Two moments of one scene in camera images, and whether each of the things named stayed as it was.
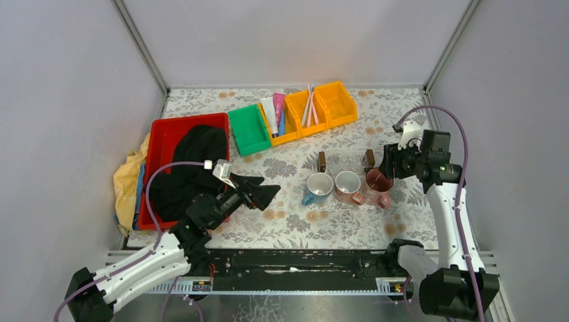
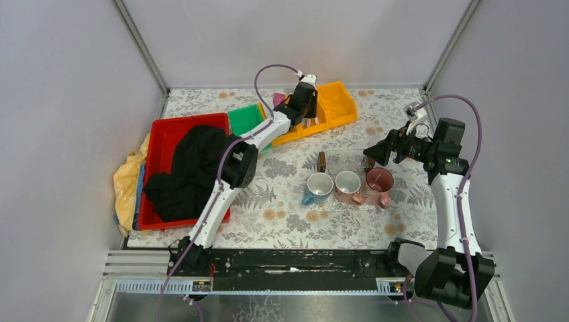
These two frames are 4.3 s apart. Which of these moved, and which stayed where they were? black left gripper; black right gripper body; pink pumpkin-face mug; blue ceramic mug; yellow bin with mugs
Moved: black left gripper; black right gripper body
Stayed: pink pumpkin-face mug; yellow bin with mugs; blue ceramic mug
